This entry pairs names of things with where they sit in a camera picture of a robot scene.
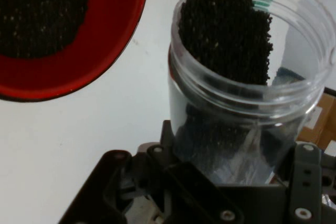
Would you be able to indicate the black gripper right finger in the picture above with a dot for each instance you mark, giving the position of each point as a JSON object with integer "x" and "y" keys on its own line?
{"x": 304, "y": 182}

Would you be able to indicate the red bowl with black rim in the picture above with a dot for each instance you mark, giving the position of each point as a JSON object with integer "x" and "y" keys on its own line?
{"x": 105, "y": 58}

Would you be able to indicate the black seeds pile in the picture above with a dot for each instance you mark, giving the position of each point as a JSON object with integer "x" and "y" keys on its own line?
{"x": 39, "y": 11}

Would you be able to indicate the clear jar of black seeds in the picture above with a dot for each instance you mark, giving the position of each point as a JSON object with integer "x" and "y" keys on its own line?
{"x": 210, "y": 95}

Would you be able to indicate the brown cardboard box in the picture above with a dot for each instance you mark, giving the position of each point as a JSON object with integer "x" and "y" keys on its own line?
{"x": 325, "y": 108}

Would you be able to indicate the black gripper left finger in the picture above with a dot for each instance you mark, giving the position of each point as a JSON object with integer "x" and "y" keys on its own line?
{"x": 183, "y": 182}

